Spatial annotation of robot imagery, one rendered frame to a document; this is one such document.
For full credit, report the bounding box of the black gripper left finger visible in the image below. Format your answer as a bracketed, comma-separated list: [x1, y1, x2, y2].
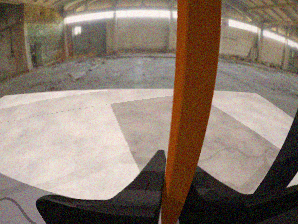
[36, 151, 166, 224]

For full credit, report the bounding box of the orange handle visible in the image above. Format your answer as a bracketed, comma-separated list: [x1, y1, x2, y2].
[161, 0, 222, 224]

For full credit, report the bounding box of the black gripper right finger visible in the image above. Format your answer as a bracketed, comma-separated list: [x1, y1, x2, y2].
[178, 165, 298, 224]

